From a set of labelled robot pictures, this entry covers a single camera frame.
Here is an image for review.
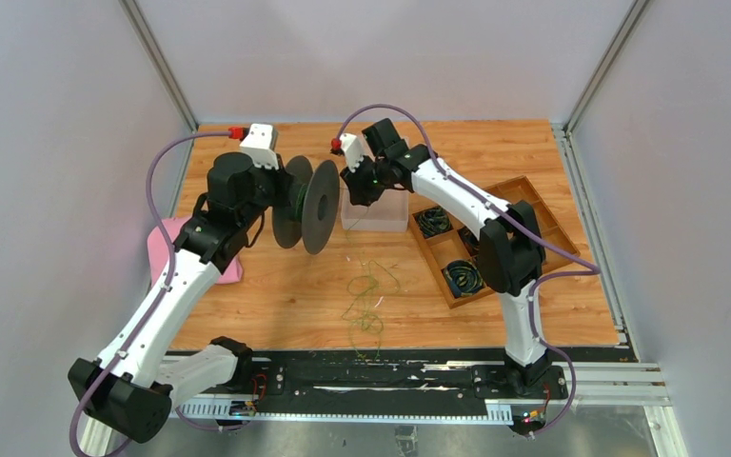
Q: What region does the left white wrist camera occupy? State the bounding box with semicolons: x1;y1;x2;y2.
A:
240;124;281;170

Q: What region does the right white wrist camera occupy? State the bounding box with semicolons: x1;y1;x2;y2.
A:
330;133;366;172

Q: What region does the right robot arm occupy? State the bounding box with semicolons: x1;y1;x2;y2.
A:
330;119;551;397

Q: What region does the coiled cable blue green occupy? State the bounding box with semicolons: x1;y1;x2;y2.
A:
415;207;452;239

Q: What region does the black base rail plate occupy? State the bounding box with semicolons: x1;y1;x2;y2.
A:
213;348;570;417

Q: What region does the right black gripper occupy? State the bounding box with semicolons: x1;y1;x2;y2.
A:
341;154;390;208

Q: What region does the translucent plastic tray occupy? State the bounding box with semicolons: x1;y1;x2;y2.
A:
340;132;411;233

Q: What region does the pink cloth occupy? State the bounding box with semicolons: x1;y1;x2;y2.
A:
147;216;244;285

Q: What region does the green wire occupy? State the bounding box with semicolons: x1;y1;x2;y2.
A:
292;183;402;362

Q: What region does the wooden compartment tray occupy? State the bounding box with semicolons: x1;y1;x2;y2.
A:
408;176;580;308

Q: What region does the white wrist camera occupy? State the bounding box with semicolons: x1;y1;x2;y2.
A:
240;124;281;170
330;133;366;172

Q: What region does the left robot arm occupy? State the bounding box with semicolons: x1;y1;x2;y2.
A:
69;152;312;443

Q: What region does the dark grey perforated spool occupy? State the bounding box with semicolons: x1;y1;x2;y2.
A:
272;155;340;255

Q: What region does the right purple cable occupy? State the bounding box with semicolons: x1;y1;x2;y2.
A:
333;104;602;436

